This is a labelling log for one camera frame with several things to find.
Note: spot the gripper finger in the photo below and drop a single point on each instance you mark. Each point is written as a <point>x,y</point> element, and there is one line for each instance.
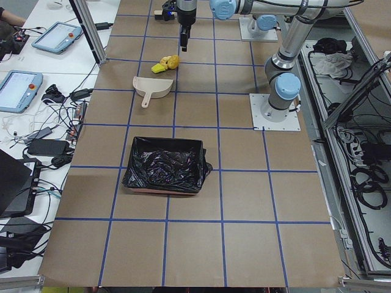
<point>184,37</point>

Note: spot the yellow sponge piece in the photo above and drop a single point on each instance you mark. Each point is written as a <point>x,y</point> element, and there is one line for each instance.
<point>158,68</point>

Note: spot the beige plastic dustpan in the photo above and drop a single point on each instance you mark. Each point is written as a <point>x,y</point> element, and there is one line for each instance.
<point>151,88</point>

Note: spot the toy croissant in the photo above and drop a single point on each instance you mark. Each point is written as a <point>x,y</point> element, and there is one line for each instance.
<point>165,61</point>

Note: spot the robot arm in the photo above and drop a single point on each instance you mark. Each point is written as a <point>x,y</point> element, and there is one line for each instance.
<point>284,85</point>

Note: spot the bin with black bag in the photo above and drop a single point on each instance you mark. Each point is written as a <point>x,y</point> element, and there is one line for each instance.
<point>166,166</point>

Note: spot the far teach pendant tablet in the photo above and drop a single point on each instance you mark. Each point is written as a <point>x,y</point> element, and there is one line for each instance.
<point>57,38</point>

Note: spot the teach pendant tablet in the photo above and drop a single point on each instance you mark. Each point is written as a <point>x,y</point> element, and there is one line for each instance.
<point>18,89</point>
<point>57,38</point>

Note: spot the white crumpled cloth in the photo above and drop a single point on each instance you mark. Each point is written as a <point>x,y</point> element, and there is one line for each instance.
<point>335,65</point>

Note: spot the black power adapter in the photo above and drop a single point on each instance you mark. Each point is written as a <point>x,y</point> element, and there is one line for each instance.
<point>48,147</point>

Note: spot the near teach pendant tablet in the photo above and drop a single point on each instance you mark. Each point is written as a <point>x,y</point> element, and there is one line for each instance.
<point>18,89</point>

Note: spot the black laptop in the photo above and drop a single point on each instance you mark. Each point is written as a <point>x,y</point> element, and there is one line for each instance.
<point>19,183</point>

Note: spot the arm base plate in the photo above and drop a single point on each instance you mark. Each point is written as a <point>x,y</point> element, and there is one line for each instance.
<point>258,28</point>
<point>266,118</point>

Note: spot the aluminium frame post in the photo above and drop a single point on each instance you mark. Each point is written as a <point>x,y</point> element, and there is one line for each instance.
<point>85,19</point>

